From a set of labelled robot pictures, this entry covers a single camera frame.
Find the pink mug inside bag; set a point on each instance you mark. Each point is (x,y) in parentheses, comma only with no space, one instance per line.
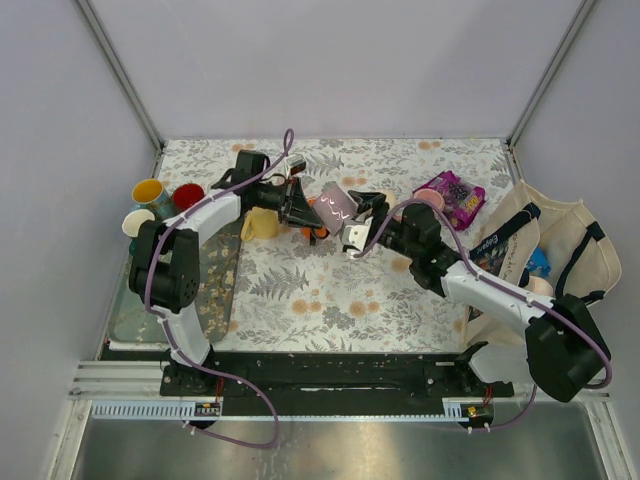
(540,286)

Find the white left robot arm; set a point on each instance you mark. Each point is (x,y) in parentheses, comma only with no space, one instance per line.
(165,270)

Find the pink floral mug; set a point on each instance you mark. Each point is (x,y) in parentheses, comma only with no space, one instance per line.
(432,196)

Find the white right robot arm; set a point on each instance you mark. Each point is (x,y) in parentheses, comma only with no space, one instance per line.
(562,351)

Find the blue packet inside bag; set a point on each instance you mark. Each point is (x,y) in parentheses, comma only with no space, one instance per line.
(538,264)

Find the yellow mug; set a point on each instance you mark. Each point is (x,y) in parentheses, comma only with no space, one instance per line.
(260,224)

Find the red mug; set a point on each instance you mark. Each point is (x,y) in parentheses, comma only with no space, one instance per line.
(187,195)

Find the cream floral mug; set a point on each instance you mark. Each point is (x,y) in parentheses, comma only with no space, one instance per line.
(390,197)

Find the dark teal mug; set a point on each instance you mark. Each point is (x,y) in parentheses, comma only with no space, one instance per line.
(132,223)

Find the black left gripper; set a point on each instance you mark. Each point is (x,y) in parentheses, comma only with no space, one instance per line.
(300,210)

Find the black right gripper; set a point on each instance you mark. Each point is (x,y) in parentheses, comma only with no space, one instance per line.
(374,200)

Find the purple candy bag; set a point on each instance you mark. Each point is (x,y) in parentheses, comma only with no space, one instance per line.
(462,199)

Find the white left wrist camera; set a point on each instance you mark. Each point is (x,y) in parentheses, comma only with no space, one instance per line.
(295,164)

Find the green floral tray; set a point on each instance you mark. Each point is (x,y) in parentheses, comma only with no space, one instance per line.
(132,328)

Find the cream canvas tote bag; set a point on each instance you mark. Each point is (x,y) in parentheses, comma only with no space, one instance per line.
(582,258)

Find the blue floral mug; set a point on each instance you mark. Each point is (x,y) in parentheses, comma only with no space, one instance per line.
(152,195)

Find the lilac mug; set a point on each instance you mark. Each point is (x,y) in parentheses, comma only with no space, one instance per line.
(334,207)

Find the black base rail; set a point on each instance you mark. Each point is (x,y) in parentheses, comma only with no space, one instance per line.
(429,375)

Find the white cable duct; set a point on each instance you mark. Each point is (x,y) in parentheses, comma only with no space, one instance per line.
(156,410)

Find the orange mug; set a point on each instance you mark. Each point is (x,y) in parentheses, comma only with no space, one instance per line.
(313,235)

